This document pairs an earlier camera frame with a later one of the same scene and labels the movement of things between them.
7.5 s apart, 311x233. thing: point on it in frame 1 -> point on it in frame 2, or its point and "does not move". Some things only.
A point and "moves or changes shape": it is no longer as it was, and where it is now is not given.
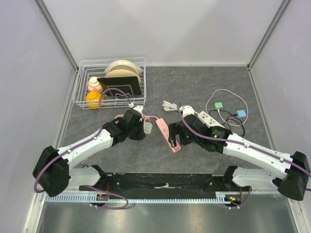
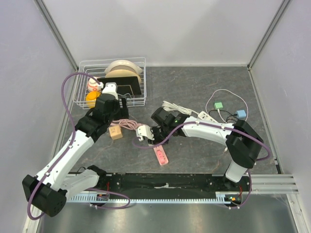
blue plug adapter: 241,113 does not move
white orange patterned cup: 94,85 does not move
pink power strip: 164,128 moves or changes shape
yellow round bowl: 92,100 does not move
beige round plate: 123,73 does not move
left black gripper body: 136,133 -> 119,113
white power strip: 208,120 does not move
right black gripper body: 185,139 -> 160,134
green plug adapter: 218,104 does not move
